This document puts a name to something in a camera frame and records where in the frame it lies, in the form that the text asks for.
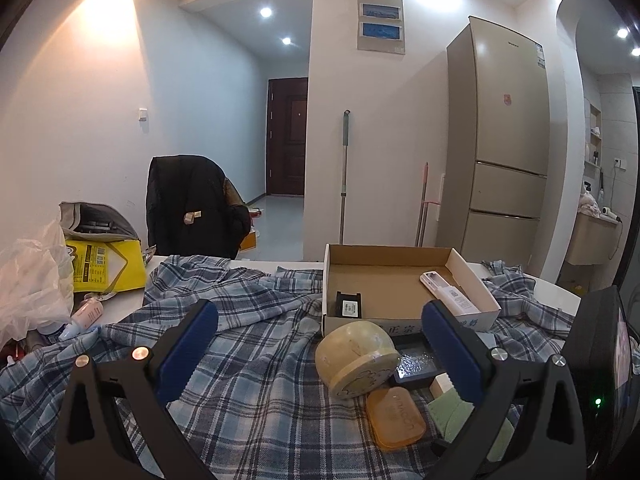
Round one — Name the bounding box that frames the black jacket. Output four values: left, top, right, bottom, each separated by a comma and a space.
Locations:
146, 155, 251, 261

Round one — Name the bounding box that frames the white remote control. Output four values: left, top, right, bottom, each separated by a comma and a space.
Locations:
419, 271, 476, 317

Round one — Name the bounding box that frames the orange soap case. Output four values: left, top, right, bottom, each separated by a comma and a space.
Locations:
365, 386, 427, 452

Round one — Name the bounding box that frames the grey wall distribution box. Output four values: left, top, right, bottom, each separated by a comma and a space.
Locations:
357, 0, 407, 54

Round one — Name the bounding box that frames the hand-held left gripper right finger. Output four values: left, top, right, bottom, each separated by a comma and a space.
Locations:
421, 299, 588, 480

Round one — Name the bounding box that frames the beige refrigerator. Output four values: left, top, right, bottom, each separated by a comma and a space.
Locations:
436, 16, 548, 273

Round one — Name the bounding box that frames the grey bag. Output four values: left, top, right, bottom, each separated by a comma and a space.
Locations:
59, 201, 141, 243

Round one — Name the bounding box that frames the brown door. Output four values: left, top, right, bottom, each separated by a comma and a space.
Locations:
266, 77, 309, 197

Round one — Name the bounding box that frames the shallow cardboard box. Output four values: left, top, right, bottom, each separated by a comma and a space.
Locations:
321, 243, 502, 338

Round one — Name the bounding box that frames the white plastic bag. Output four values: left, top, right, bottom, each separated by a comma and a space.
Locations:
0, 220, 76, 346

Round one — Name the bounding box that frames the pink bottle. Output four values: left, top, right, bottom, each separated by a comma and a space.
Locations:
70, 297, 105, 331

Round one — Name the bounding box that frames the beige sink cabinet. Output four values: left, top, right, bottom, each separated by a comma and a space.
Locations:
565, 210, 623, 267

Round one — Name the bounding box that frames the red broom stick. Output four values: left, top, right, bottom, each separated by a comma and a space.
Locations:
416, 161, 441, 247

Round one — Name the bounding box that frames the green box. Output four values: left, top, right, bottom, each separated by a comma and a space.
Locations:
427, 390, 516, 463

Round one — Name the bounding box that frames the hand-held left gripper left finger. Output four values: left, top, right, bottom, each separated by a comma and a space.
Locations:
54, 299, 221, 480

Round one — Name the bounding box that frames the small black device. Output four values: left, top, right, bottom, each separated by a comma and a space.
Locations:
334, 291, 362, 319

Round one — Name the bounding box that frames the black glitter tray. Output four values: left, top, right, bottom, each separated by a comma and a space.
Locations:
390, 334, 451, 391

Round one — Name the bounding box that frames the blue plaid shirt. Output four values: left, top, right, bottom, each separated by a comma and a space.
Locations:
0, 254, 583, 480

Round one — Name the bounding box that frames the round pale green jar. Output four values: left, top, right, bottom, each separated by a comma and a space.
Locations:
315, 321, 401, 401

